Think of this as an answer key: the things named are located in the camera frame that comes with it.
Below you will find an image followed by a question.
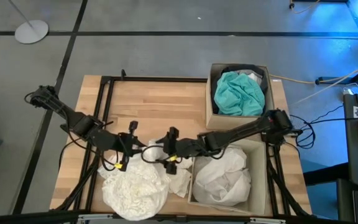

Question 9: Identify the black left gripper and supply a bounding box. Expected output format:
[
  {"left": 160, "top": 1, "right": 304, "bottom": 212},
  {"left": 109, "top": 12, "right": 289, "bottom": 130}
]
[{"left": 115, "top": 120, "right": 147, "bottom": 172}]

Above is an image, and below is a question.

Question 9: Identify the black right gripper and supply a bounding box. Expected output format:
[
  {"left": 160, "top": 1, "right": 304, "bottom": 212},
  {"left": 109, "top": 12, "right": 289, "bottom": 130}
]
[{"left": 163, "top": 126, "right": 204, "bottom": 175}]

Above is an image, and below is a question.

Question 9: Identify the plain white garment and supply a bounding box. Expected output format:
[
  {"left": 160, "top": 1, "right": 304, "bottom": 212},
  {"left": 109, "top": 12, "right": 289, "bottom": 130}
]
[{"left": 192, "top": 143, "right": 252, "bottom": 207}]

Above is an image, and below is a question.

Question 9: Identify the teal shirt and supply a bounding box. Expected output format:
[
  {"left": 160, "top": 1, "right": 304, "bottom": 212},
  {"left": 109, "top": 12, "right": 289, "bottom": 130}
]
[{"left": 213, "top": 71, "right": 266, "bottom": 118}]

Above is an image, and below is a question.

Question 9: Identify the charcoal dark garment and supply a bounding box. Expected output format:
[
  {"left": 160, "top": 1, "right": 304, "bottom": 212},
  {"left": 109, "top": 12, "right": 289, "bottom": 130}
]
[{"left": 210, "top": 63, "right": 269, "bottom": 115}]

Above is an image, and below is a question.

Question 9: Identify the small white patterned cloth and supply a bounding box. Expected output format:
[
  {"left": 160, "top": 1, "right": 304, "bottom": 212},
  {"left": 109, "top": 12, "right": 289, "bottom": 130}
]
[{"left": 166, "top": 155, "right": 195, "bottom": 199}]

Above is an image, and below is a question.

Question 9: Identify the white lace garment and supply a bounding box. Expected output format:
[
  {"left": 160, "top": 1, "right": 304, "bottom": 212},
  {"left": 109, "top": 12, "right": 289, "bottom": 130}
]
[{"left": 97, "top": 139, "right": 171, "bottom": 222}]

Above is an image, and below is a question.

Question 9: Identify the beige fabric storage box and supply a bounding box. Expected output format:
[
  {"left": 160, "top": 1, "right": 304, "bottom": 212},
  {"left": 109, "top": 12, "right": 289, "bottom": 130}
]
[
  {"left": 186, "top": 133, "right": 275, "bottom": 217},
  {"left": 205, "top": 63, "right": 275, "bottom": 131}
]

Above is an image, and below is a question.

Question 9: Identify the black rig crossbar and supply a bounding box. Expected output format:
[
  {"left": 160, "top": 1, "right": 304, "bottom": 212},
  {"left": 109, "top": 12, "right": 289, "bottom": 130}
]
[{"left": 0, "top": 210, "right": 358, "bottom": 224}]

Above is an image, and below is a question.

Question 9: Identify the grey round stand base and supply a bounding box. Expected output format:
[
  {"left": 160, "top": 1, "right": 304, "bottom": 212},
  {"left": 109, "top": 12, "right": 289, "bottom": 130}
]
[{"left": 7, "top": 0, "right": 49, "bottom": 44}]

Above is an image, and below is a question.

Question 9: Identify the black aluminium table frame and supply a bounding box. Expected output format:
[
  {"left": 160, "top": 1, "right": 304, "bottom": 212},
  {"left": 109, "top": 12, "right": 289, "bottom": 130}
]
[{"left": 50, "top": 68, "right": 310, "bottom": 224}]

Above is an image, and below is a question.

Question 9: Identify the yellow floor cable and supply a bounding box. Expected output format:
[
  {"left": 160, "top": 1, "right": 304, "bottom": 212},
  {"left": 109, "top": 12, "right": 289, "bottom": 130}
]
[{"left": 268, "top": 73, "right": 317, "bottom": 85}]

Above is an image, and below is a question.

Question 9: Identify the black cable bundle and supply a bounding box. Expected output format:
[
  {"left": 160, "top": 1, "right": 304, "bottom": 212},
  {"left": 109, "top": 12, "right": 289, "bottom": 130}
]
[{"left": 289, "top": 105, "right": 358, "bottom": 150}]

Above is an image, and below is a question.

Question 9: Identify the white floor cable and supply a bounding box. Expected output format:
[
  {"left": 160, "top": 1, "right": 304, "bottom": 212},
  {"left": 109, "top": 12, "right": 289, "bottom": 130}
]
[{"left": 292, "top": 54, "right": 358, "bottom": 106}]

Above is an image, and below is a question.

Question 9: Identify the black floor stand frame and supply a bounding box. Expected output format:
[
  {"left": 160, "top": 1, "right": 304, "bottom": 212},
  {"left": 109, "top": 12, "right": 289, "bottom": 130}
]
[{"left": 314, "top": 0, "right": 358, "bottom": 86}]

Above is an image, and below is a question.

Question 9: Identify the tan floor cable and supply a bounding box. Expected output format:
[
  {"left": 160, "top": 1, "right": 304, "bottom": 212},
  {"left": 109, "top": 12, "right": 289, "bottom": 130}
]
[{"left": 289, "top": 0, "right": 322, "bottom": 15}]

